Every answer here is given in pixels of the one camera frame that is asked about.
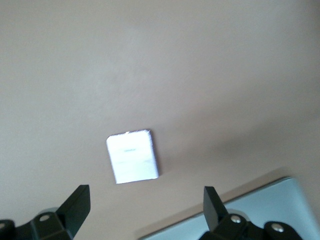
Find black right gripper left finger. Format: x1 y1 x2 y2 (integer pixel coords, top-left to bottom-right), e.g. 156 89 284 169
0 184 91 240

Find lilac flip phone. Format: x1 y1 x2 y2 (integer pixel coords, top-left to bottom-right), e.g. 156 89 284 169
105 129 160 185

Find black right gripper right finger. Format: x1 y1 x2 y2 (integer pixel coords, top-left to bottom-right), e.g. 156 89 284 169
199 186 301 240

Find silver closed laptop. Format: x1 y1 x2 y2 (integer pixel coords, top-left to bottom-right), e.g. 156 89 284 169
136 176 320 240

